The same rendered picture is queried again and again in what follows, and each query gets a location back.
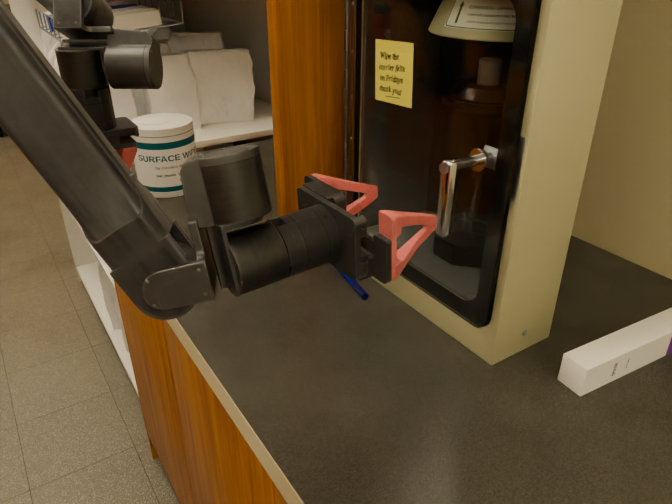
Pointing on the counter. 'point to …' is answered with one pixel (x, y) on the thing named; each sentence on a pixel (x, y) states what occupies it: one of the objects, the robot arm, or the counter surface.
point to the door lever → (454, 187)
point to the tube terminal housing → (540, 181)
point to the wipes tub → (163, 151)
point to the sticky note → (394, 72)
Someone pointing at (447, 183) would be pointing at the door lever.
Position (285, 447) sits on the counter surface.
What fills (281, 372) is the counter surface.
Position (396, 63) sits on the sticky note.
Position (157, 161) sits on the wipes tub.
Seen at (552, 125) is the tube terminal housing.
